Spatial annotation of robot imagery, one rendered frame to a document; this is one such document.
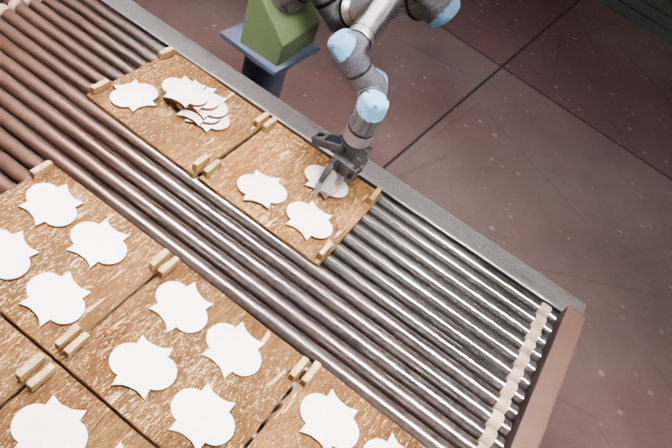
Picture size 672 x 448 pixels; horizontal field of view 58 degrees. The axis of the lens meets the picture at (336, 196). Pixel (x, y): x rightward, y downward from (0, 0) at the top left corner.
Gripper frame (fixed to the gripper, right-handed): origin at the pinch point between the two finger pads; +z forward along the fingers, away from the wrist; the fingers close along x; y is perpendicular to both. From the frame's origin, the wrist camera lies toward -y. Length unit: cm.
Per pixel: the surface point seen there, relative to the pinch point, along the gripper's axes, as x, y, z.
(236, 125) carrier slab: -1.5, -32.4, 2.5
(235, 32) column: 42, -67, 11
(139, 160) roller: -31, -42, 5
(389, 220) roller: 4.1, 21.3, 1.4
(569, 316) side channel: 10, 77, -5
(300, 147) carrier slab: 6.1, -13.6, 1.4
